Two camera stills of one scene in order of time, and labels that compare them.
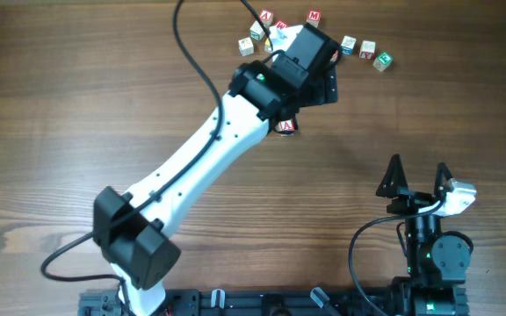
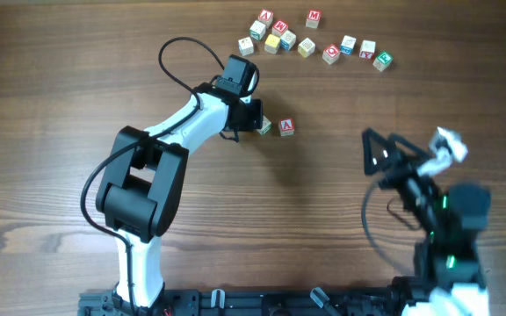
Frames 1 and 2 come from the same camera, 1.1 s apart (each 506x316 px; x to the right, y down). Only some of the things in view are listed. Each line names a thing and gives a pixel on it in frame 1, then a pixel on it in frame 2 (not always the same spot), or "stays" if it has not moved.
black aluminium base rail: [252, 302] stays
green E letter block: [383, 62] stays
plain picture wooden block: [245, 46] stays
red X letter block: [367, 50] stays
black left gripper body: [325, 90] → [252, 118]
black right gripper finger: [440, 188] → [400, 142]
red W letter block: [280, 25] stays
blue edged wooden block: [348, 46] stays
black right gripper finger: [393, 178] → [376, 151]
